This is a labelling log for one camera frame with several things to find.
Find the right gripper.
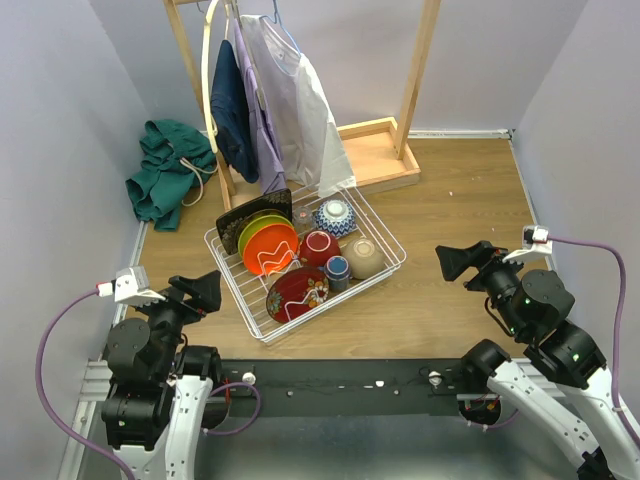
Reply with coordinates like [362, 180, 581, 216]
[435, 236, 532, 337]

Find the orange plate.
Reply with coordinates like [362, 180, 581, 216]
[242, 224, 298, 276]

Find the red floral oval plate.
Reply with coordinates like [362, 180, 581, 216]
[266, 267, 329, 324]

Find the lime green plate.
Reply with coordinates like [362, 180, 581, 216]
[238, 214, 293, 257]

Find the black floral square plate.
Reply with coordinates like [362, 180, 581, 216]
[216, 188, 293, 255]

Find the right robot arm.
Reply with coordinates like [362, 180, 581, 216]
[435, 226, 639, 479]

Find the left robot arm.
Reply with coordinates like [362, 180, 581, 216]
[99, 267, 222, 479]

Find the wooden clothes rack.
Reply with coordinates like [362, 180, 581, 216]
[164, 1, 441, 193]

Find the beige ceramic bowl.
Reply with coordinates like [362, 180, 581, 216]
[341, 238, 385, 280]

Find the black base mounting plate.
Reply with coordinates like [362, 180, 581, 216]
[164, 357, 519, 419]

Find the dark blue cup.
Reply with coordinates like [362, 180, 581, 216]
[324, 255, 351, 293]

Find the red bowl upside down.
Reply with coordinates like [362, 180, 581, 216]
[298, 230, 341, 268]

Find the blue white patterned bowl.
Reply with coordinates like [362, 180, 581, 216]
[314, 199, 357, 238]

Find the clear glass cup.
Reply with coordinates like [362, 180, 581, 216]
[292, 206, 315, 235]

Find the lavender shirt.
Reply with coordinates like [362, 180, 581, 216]
[234, 19, 286, 194]

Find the green hoodie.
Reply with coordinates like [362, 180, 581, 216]
[125, 119, 217, 232]

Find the navy blue garment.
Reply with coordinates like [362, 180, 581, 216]
[210, 40, 259, 183]

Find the white t-shirt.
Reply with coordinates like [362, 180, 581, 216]
[240, 15, 356, 198]

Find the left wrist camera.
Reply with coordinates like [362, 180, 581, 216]
[96, 266, 166, 307]

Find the white wire dish rack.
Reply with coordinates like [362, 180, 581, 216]
[204, 187, 407, 344]

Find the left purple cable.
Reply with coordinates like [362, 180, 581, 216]
[35, 288, 137, 480]

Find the purple cable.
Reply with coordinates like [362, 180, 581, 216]
[35, 288, 137, 480]
[547, 236, 640, 439]

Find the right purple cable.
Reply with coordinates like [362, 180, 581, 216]
[547, 236, 640, 439]

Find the aluminium frame rail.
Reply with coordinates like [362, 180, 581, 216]
[58, 221, 148, 479]

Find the blue wire hanger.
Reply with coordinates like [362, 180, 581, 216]
[259, 0, 302, 57]

